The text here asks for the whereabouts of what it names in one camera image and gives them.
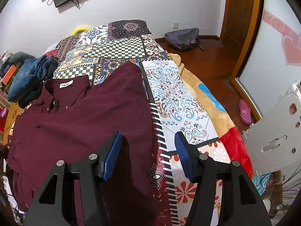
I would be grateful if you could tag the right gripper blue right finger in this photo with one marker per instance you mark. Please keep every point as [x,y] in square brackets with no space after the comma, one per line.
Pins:
[186,153]

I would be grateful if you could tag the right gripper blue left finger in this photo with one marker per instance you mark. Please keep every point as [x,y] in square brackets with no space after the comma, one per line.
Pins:
[110,155]

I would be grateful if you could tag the maroon button shirt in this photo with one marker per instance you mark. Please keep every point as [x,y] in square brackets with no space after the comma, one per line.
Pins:
[71,120]

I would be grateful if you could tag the patchwork patterned bed cover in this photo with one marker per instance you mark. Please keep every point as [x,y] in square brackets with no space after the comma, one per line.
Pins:
[179,101]

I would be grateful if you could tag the pink croc slipper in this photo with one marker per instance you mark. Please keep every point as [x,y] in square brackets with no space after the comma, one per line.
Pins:
[245,112]

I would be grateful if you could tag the white suitcase with stickers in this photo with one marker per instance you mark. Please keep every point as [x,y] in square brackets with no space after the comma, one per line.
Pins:
[273,142]

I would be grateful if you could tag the grey backpack on floor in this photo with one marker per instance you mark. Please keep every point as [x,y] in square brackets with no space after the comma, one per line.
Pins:
[184,40]

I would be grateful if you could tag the wooden lap desk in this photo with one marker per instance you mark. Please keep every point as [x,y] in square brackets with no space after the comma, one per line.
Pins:
[13,112]

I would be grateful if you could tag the folded blue jeans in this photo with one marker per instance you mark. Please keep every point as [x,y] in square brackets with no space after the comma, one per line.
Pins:
[31,75]

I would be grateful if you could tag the white wardrobe sliding door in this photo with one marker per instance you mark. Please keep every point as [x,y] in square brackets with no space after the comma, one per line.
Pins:
[274,62]

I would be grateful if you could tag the orange box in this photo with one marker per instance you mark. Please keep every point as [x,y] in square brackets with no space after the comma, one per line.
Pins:
[10,73]

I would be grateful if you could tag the wooden door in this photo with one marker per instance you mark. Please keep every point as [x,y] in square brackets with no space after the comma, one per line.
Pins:
[239,29]

